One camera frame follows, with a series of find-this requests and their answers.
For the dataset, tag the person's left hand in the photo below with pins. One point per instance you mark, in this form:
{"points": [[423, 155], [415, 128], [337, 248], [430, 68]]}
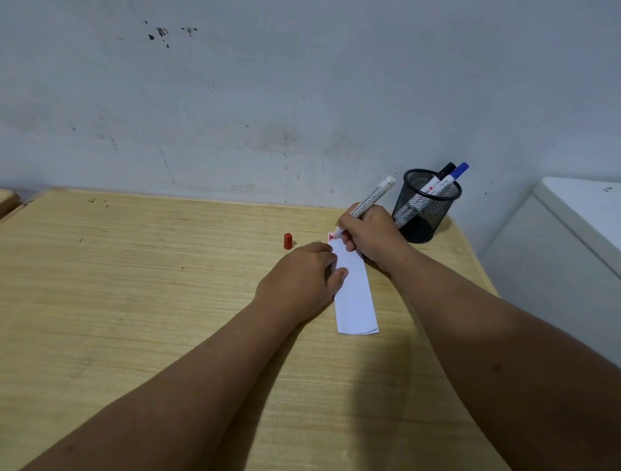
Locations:
{"points": [[296, 284]]}

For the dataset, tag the person's right hand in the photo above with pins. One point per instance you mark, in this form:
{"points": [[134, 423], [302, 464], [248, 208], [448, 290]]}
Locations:
{"points": [[373, 235]]}

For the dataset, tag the person's right fingers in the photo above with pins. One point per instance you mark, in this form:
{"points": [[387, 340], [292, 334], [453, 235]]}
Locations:
{"points": [[350, 233]]}

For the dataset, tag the person's left thumb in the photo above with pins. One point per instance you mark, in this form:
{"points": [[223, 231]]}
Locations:
{"points": [[338, 281]]}

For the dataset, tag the white paper strip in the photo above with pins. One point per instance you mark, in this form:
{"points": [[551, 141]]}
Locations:
{"points": [[355, 301]]}

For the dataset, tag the white marker pen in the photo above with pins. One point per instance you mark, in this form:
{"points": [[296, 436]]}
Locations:
{"points": [[367, 202]]}

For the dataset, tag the person's left forearm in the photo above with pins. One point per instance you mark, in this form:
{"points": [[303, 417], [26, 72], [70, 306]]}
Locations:
{"points": [[160, 393]]}

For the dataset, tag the person's right forearm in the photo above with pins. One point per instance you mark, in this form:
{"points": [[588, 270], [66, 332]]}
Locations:
{"points": [[504, 359]]}

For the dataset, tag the red marker cap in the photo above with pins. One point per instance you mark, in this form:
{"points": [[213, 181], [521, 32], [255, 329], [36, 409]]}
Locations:
{"points": [[288, 241]]}

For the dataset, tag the black mesh pen holder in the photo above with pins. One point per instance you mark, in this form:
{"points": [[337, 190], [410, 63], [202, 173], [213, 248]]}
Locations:
{"points": [[423, 208]]}

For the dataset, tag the black capped marker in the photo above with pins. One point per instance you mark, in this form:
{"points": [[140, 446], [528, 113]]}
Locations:
{"points": [[435, 180]]}

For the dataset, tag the blue capped marker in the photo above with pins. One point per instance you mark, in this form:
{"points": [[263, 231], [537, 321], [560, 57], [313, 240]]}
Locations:
{"points": [[449, 180]]}

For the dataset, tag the white cabinet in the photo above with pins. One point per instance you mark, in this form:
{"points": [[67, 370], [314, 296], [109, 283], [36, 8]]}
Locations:
{"points": [[563, 262]]}

